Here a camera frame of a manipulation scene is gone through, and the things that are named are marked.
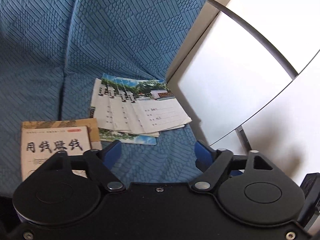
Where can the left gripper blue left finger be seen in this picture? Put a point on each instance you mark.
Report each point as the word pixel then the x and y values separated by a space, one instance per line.
pixel 99 164

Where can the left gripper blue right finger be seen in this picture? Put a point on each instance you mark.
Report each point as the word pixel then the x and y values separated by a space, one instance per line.
pixel 214 165

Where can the brown gold patterned book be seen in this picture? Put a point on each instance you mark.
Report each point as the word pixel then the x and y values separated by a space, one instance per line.
pixel 91 124

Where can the white school notebook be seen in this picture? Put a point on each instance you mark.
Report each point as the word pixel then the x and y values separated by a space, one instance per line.
pixel 100 107
pixel 156 107
pixel 116 102
pixel 128 100

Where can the photo cover notebook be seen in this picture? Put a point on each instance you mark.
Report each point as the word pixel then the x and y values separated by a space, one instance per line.
pixel 126 137

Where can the orange white cartoon book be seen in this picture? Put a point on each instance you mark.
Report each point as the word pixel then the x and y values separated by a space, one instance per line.
pixel 39 144

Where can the white desk with grey edge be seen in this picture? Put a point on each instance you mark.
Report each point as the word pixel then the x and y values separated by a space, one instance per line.
pixel 244 94

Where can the blue textured sofa cover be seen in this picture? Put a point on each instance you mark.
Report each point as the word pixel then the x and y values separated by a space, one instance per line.
pixel 52 51

